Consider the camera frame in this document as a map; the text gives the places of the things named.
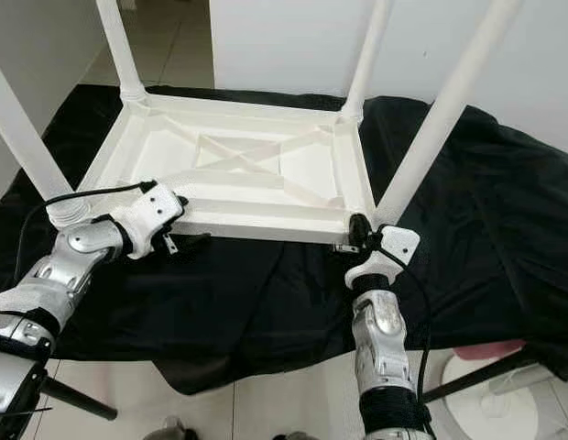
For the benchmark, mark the white plastic table leg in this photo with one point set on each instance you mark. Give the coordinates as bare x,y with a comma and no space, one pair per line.
27,147
449,110
366,55
119,46

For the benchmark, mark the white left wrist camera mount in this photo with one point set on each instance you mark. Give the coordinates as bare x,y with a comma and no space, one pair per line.
151,209

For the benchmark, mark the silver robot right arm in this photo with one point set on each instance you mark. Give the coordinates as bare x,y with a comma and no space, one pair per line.
380,325

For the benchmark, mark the black table cloth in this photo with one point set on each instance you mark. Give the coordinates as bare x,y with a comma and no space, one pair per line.
275,293

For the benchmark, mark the grey robot left leg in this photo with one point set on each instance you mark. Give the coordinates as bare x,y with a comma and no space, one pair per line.
172,429

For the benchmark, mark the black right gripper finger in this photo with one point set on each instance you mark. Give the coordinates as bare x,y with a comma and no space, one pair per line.
360,228

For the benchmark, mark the grey robot leg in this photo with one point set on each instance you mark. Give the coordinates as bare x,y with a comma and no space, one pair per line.
172,429
295,436

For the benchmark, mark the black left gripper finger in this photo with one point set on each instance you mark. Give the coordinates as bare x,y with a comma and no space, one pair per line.
195,240

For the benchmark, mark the grey robot right leg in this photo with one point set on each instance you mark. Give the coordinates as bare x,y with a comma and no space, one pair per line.
295,436

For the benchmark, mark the white plastic table top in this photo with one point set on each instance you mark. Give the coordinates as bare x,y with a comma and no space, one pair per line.
165,147

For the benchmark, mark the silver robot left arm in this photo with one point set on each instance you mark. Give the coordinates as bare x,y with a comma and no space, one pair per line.
64,270

